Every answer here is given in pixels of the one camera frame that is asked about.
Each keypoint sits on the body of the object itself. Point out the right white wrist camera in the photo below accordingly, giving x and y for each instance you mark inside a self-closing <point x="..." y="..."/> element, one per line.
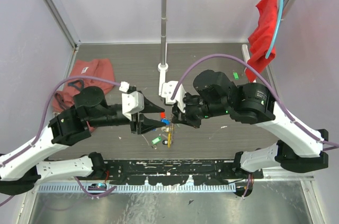
<point x="172" y="93"/>

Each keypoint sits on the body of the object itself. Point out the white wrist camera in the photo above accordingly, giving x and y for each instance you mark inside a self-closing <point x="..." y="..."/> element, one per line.
<point x="172" y="93"/>
<point x="132" y="103"/>

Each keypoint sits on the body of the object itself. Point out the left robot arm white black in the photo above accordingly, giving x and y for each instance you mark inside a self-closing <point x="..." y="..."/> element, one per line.
<point x="29" y="165"/>

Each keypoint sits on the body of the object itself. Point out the aluminium frame post left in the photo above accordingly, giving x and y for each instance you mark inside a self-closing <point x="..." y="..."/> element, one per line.
<point x="59" y="14"/>

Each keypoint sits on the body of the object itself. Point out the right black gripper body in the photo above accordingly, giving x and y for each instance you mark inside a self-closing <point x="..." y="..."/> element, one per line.
<point x="196" y="109"/>

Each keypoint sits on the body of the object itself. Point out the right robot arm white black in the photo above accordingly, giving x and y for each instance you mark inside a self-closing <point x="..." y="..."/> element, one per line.
<point x="253" y="104"/>

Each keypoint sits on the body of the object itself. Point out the green key tag left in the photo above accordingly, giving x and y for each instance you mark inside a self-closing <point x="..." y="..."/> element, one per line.
<point x="156" y="140"/>

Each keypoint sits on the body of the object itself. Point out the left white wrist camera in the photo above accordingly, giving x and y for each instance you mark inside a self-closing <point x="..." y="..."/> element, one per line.
<point x="132" y="103"/>

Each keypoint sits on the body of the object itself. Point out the dusty pink folded shirt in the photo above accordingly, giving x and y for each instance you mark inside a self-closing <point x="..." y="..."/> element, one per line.
<point x="101" y="68"/>

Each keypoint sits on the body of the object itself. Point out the white slotted cable duct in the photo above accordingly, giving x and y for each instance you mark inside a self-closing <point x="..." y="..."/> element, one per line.
<point x="189" y="187"/>

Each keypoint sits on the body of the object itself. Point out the metal keyring with yellow grip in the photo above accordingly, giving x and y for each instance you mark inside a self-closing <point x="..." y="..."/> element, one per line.
<point x="171" y="131"/>

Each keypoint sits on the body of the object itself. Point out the light blue hanger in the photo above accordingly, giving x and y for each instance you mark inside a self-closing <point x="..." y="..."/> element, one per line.
<point x="275" y="33"/>

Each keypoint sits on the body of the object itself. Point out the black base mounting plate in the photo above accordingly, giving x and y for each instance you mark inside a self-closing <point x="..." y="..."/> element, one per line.
<point x="171" y="172"/>

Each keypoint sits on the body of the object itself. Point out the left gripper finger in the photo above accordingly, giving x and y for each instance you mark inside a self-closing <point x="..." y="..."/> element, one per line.
<point x="146" y="124"/>
<point x="150" y="107"/>

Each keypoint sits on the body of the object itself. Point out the green key tag far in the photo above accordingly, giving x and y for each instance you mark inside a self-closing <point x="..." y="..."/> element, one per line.
<point x="235" y="75"/>

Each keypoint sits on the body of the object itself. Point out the green key tag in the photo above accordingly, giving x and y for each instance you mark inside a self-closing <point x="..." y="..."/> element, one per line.
<point x="156" y="140"/>
<point x="235" y="75"/>

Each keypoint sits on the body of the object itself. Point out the yellow key tag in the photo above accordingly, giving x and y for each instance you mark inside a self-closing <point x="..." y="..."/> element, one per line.
<point x="165" y="129"/>

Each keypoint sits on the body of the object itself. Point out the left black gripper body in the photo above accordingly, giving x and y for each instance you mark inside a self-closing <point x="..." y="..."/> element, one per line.
<point x="123" y="121"/>

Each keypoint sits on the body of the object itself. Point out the blue key tag upper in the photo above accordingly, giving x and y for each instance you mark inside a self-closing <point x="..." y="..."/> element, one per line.
<point x="165" y="121"/>

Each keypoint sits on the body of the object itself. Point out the small green-lit circuit board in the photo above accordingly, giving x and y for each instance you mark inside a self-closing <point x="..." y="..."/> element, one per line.
<point x="98" y="186"/>

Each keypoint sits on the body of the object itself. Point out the red hanging cloth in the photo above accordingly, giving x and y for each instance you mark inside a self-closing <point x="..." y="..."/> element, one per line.
<point x="261" y="38"/>

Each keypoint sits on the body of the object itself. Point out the red key tag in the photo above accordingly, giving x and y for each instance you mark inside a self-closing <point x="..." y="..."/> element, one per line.
<point x="162" y="115"/>

